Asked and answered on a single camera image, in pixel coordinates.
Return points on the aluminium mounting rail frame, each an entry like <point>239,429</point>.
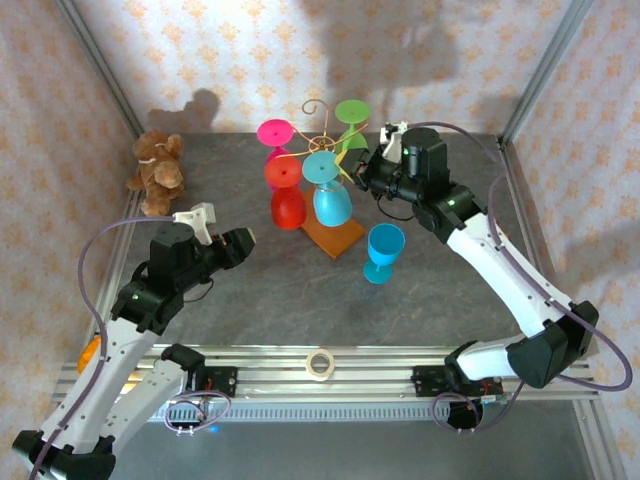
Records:
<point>280,372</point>

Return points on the orange plastic object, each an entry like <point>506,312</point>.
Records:
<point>86,357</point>

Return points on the aluminium frame post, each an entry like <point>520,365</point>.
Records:
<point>100,65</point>
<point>542,70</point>

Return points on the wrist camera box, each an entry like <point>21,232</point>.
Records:
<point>197,220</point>
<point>391,142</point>

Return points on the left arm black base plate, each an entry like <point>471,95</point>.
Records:
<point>225,382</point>

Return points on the green wine glass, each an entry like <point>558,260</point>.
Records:
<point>353,111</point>

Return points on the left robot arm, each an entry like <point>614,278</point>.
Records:
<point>100,380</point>

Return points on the aluminium table edge rail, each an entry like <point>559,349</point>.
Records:
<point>120,250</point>
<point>515,180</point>

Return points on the red wine glass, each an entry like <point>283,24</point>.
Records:
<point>289,210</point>

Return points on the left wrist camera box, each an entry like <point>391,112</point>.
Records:
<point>197,220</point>

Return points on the darker blue wine glass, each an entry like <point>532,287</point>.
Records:
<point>385,245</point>

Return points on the masking tape roll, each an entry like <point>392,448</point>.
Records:
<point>320,378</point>

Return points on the brown teddy bear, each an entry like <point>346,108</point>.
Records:
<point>160,170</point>

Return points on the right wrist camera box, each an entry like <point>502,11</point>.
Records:
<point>391,142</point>

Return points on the light blue wine glass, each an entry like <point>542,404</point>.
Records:
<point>331,205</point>

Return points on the pink wine glass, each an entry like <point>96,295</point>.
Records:
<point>275,133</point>

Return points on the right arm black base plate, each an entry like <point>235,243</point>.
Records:
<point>430,380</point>

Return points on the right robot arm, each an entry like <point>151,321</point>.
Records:
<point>500,270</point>

